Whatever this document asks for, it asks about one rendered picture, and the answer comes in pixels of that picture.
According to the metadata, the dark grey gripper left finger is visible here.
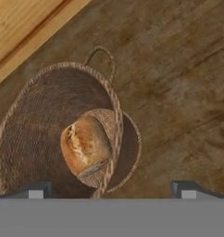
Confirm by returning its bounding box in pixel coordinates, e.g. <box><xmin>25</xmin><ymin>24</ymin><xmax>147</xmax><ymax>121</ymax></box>
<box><xmin>0</xmin><ymin>181</ymin><xmax>53</xmax><ymax>200</ymax></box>

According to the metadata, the light wooden cabinet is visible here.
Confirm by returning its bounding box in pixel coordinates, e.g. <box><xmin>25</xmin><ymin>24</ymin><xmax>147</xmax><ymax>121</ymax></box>
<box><xmin>0</xmin><ymin>0</ymin><xmax>92</xmax><ymax>90</ymax></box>

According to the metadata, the golden brown bread loaf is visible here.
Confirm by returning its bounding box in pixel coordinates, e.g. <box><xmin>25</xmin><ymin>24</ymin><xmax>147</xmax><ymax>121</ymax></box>
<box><xmin>60</xmin><ymin>115</ymin><xmax>113</xmax><ymax>177</ymax></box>

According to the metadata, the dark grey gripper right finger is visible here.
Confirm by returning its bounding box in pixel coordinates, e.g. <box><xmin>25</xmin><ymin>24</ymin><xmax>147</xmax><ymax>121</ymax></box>
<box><xmin>169</xmin><ymin>180</ymin><xmax>224</xmax><ymax>200</ymax></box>

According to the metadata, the brown woven wicker basket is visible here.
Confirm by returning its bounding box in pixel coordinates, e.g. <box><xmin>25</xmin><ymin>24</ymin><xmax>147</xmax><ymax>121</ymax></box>
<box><xmin>0</xmin><ymin>45</ymin><xmax>143</xmax><ymax>200</ymax></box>

